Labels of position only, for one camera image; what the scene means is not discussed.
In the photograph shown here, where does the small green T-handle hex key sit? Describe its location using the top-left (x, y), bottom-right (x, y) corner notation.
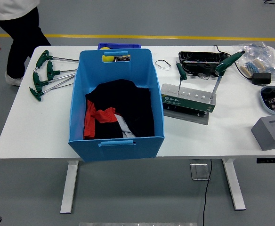
top-left (175, 61), bottom-right (188, 96)

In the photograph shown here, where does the green metal tool holder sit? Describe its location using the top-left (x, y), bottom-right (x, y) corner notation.
top-left (161, 83), bottom-right (216, 126)

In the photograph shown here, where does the large green T-handle hex key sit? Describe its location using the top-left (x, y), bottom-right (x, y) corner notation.
top-left (209, 50), bottom-right (246, 101)

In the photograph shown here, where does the blue plastic storage box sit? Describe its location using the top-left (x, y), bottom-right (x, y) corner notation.
top-left (68, 48), bottom-right (165, 163)

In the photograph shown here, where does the person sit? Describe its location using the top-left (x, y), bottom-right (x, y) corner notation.
top-left (0, 0), bottom-right (51, 87)

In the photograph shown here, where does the white table leg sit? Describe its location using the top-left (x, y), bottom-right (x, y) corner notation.
top-left (222, 158), bottom-right (246, 211)
top-left (60, 160), bottom-right (80, 214)

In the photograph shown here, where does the yellow ball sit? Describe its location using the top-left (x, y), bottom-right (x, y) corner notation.
top-left (100, 47), bottom-right (116, 63)

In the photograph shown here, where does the dark blue plastic bin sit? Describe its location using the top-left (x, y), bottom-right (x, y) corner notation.
top-left (97, 42), bottom-right (142, 50)

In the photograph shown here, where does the black red clothing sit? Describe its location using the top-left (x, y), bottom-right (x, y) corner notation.
top-left (82, 79), bottom-right (155, 140)

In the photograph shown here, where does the black plastic tray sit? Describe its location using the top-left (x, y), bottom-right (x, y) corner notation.
top-left (178, 51), bottom-right (231, 80)

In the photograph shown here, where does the metal floor plate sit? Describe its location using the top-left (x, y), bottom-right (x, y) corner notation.
top-left (190, 162), bottom-right (210, 181)

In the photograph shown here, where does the taped resistor strip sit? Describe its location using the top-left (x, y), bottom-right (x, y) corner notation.
top-left (240, 58), bottom-right (265, 78)

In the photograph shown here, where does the clear plastic parts bag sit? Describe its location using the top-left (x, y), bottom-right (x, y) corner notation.
top-left (231, 41), bottom-right (275, 82)

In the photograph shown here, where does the black power adapter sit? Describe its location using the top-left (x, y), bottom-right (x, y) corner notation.
top-left (251, 73), bottom-right (272, 85)

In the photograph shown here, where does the light blue tray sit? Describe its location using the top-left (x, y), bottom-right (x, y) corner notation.
top-left (259, 85), bottom-right (275, 116)

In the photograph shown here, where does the grey hollow block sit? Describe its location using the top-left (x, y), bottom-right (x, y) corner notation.
top-left (251, 115), bottom-right (275, 151)

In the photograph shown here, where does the black table control panel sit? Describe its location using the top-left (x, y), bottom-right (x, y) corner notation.
top-left (256, 157), bottom-right (275, 164)

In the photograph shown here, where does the thin wire loop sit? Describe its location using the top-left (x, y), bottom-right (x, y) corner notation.
top-left (154, 59), bottom-right (172, 71)

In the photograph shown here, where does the black adapter cable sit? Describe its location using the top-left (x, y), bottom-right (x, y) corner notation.
top-left (214, 45), bottom-right (253, 81)

